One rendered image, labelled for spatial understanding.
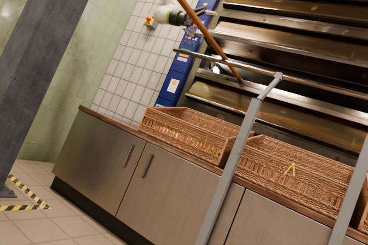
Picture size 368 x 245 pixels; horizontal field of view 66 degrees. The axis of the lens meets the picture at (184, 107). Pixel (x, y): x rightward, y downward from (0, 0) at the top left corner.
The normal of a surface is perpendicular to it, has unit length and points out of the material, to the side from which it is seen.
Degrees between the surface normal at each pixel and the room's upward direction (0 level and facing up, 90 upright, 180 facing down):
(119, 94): 90
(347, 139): 70
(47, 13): 90
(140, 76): 90
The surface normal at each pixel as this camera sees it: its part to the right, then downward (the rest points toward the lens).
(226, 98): -0.28, -0.55
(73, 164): -0.43, -0.25
